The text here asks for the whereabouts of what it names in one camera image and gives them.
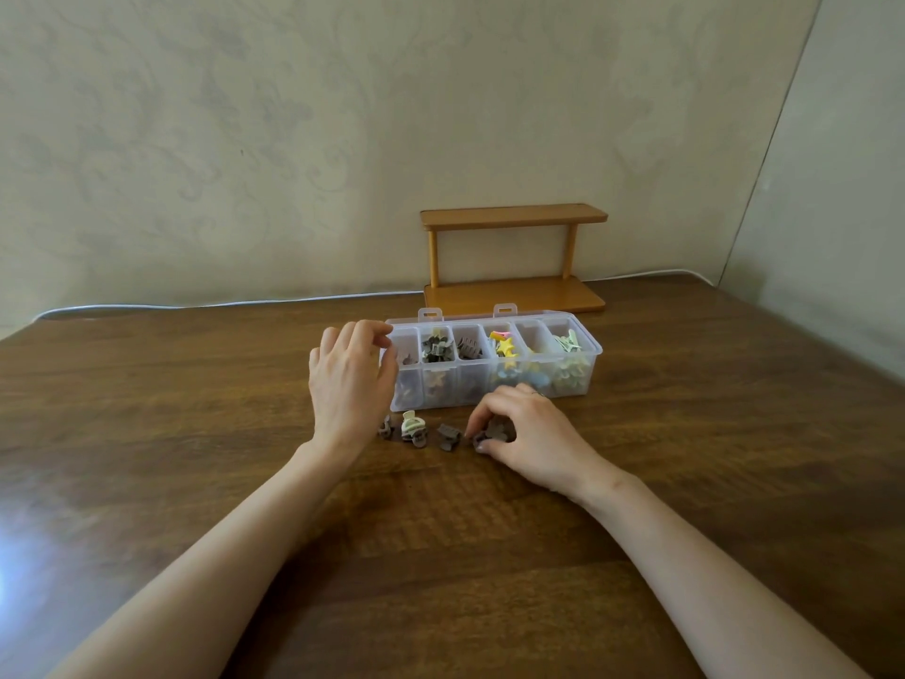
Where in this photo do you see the person's right hand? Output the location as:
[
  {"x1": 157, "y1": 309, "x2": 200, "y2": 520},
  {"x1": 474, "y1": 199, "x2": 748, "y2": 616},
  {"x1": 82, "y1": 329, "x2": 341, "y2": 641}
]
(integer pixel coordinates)
[{"x1": 463, "y1": 382, "x2": 628, "y2": 507}]

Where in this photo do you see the person's left hand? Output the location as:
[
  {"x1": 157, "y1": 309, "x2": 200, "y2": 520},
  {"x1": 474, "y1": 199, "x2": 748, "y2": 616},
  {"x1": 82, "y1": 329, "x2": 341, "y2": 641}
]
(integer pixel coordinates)
[{"x1": 307, "y1": 319, "x2": 400, "y2": 462}]

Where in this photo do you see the clear plastic compartment box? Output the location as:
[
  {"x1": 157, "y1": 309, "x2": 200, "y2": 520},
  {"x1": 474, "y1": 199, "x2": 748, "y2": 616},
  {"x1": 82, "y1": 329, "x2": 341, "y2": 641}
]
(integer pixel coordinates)
[{"x1": 385, "y1": 303, "x2": 603, "y2": 412}]

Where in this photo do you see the person's right forearm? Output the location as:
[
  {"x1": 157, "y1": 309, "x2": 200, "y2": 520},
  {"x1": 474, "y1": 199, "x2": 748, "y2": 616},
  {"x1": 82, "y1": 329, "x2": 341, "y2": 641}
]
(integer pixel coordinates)
[{"x1": 579, "y1": 472, "x2": 871, "y2": 679}]

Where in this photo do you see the person's left forearm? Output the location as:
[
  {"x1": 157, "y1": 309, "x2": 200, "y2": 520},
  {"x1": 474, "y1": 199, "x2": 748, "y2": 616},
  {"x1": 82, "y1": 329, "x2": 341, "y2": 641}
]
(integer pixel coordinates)
[{"x1": 49, "y1": 443, "x2": 358, "y2": 679}]

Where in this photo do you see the small wooden shelf rack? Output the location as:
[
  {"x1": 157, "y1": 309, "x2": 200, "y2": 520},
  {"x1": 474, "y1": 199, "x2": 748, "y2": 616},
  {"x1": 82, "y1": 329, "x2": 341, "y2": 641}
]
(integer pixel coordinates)
[{"x1": 420, "y1": 203, "x2": 609, "y2": 317}]

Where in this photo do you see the white cable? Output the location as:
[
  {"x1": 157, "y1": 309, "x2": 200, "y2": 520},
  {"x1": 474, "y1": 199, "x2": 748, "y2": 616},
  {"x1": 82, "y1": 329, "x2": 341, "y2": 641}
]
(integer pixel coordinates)
[{"x1": 31, "y1": 269, "x2": 716, "y2": 323}]

